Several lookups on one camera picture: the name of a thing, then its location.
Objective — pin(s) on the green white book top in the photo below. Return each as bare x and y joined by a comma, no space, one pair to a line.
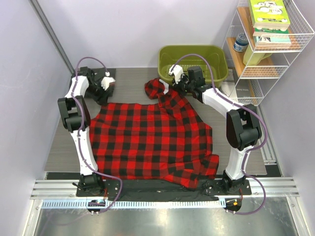
269,14

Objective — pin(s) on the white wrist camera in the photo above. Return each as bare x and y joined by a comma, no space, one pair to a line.
176,71
107,81

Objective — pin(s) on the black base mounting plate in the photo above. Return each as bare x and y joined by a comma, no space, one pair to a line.
154,190

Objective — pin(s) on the yellow green pitcher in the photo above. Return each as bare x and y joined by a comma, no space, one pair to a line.
252,59

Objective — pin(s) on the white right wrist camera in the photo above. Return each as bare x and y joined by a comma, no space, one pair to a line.
176,71

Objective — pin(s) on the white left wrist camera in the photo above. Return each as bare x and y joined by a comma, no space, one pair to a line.
107,81

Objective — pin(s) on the olive green plastic basin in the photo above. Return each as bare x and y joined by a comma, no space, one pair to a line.
214,55

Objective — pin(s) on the folded dark grey shirt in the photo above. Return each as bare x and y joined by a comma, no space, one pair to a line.
110,73

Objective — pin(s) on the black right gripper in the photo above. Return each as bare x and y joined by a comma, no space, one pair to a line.
183,77

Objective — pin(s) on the stacked books lower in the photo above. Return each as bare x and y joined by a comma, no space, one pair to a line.
271,36

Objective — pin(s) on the red black plaid shirt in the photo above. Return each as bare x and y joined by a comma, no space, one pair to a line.
167,140

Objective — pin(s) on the aluminium rail frame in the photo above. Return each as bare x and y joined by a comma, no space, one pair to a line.
44,189

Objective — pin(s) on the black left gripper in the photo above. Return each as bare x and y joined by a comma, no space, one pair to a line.
102,100

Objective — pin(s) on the white booklet on table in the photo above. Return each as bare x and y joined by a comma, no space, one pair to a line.
228,89

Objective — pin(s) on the white wire shelf rack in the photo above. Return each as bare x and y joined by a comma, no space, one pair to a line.
254,83

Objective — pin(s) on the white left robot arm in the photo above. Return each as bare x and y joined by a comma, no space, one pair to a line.
76,119

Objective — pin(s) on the blue white jar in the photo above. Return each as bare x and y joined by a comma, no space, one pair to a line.
241,42

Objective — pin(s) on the white slotted cable duct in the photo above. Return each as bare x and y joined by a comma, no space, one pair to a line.
99,204

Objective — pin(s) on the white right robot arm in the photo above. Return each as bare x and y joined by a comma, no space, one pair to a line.
242,126

